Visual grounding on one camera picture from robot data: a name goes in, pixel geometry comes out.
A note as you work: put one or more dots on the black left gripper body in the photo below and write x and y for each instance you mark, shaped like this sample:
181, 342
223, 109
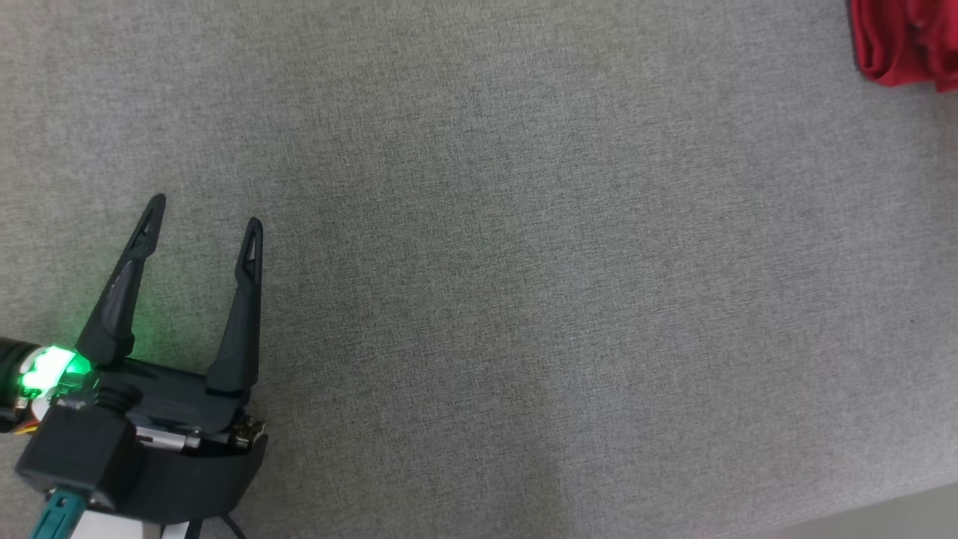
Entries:
187, 464

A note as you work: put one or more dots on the red shorts white stripe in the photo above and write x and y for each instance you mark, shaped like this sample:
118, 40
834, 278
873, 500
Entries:
905, 45

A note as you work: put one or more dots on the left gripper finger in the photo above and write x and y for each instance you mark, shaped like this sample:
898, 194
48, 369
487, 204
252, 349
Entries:
241, 329
120, 299

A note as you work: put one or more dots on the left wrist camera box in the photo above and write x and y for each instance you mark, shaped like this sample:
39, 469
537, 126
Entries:
75, 453

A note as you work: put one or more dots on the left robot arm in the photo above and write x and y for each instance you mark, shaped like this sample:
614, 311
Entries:
11, 355

